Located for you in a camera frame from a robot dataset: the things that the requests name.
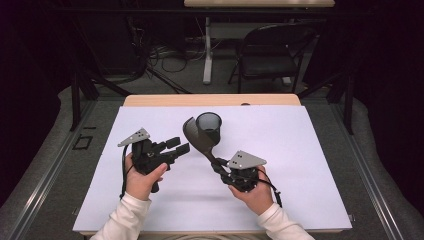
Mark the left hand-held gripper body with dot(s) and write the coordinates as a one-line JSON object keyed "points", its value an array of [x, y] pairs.
{"points": [[146, 156]]}

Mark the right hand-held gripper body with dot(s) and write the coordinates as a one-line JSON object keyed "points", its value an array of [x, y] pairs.
{"points": [[245, 160]]}

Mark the black spatula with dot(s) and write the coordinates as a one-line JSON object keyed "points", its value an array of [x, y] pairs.
{"points": [[196, 137]]}

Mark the black mesh pen holder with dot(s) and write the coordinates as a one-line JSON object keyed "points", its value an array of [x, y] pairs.
{"points": [[210, 120]]}

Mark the person's left hand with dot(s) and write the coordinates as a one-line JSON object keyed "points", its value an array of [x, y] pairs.
{"points": [[141, 185]]}

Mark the person's right hand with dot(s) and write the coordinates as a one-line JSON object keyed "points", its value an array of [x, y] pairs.
{"points": [[260, 198]]}

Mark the white table mat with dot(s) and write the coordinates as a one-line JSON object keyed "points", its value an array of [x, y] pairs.
{"points": [[293, 186]]}

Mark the black folding chair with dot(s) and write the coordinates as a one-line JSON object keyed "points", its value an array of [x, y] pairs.
{"points": [[270, 65]]}

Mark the white-legged desk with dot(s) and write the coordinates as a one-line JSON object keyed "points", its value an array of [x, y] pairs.
{"points": [[208, 50]]}

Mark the black metal frame stand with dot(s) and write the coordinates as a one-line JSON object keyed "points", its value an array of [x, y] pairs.
{"points": [[348, 106], [75, 100]]}

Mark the aluminium floor rail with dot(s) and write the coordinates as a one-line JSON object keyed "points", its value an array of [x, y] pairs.
{"points": [[366, 173], [43, 176]]}

